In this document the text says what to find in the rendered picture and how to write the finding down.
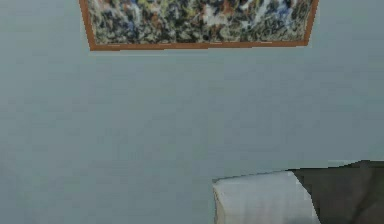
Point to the brown framed speckled painting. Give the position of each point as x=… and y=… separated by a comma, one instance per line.
x=200, y=20

